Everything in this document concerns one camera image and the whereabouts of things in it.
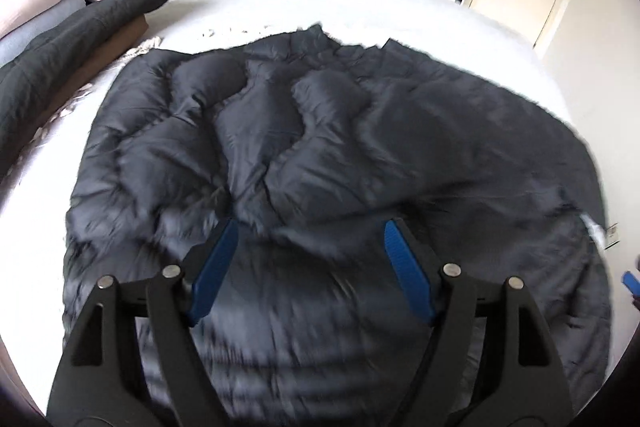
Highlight brown cushion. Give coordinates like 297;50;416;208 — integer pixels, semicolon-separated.
30;16;150;128

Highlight black puffer jacket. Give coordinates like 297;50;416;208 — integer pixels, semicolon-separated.
62;23;617;427

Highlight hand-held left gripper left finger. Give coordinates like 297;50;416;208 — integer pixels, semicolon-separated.
46;218;240;427

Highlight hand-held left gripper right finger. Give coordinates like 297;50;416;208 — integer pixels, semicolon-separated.
383;218;573;427

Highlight dark grey quilted blanket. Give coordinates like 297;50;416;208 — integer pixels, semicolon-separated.
0;0;174;168

